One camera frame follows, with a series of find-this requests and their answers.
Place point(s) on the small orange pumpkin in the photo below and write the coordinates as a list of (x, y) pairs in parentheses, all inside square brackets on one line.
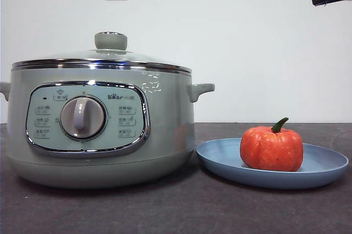
[(270, 148)]

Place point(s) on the glass lid with green knob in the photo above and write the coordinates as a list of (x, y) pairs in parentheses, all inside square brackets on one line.
[(111, 42)]

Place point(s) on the blue round plate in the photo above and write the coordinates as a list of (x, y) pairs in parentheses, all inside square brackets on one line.
[(220, 162)]

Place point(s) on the pale green electric steamer pot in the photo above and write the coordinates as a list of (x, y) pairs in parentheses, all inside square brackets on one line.
[(167, 124)]

